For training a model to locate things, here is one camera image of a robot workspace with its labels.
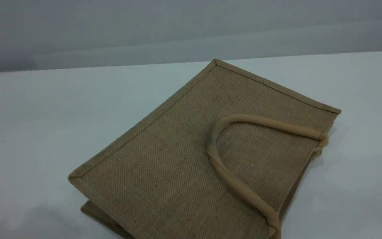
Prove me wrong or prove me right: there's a brown jute tote bag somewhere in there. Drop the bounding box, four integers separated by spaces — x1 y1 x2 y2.
68 59 342 239

